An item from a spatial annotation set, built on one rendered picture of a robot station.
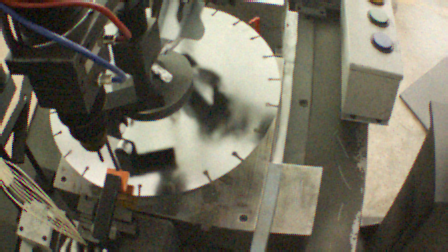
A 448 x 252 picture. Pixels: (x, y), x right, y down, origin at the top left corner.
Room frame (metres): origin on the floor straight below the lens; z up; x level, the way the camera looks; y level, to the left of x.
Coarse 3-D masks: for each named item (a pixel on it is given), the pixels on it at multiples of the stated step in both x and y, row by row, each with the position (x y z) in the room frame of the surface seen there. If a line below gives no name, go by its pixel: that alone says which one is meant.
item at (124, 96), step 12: (144, 84) 0.35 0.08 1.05; (156, 84) 0.37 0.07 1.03; (108, 96) 0.36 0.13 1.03; (120, 96) 0.36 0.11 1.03; (132, 96) 0.36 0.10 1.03; (144, 96) 0.35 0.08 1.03; (156, 96) 0.36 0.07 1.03; (108, 108) 0.35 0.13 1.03; (120, 108) 0.35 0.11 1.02; (132, 108) 0.35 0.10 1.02; (144, 108) 0.35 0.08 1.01; (108, 120) 0.35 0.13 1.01; (108, 132) 0.35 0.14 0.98; (120, 132) 0.34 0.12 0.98
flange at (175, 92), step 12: (168, 60) 0.47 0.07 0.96; (180, 60) 0.47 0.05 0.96; (168, 72) 0.45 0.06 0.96; (180, 72) 0.44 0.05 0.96; (132, 84) 0.43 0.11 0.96; (168, 84) 0.43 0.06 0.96; (180, 84) 0.42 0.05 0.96; (168, 96) 0.41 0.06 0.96; (180, 96) 0.41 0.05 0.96; (156, 108) 0.39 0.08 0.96; (168, 108) 0.39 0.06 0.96
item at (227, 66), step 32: (224, 32) 0.52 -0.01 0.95; (256, 32) 0.52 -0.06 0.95; (192, 64) 0.47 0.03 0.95; (224, 64) 0.46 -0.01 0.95; (256, 64) 0.46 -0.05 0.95; (192, 96) 0.41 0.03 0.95; (224, 96) 0.41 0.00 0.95; (256, 96) 0.40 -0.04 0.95; (64, 128) 0.38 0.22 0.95; (128, 128) 0.37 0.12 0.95; (160, 128) 0.37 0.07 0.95; (192, 128) 0.36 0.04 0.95; (224, 128) 0.36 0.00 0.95; (256, 128) 0.36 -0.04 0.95; (96, 160) 0.33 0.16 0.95; (128, 160) 0.33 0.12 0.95; (160, 160) 0.32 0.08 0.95; (192, 160) 0.32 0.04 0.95; (224, 160) 0.32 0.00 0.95; (128, 192) 0.28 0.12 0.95; (160, 192) 0.28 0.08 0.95
